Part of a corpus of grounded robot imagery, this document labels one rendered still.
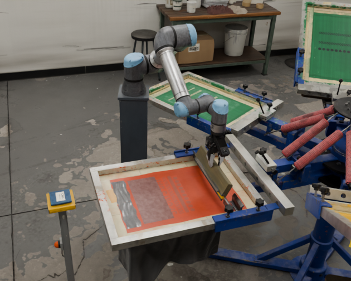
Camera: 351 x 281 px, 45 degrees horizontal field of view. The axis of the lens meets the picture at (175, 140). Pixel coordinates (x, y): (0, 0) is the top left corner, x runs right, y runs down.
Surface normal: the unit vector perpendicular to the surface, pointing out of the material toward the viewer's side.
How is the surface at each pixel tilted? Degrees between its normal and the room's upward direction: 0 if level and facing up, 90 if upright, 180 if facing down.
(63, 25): 90
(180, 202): 0
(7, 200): 0
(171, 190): 0
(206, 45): 89
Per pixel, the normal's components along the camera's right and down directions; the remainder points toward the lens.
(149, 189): 0.04, -0.84
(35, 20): 0.33, 0.52
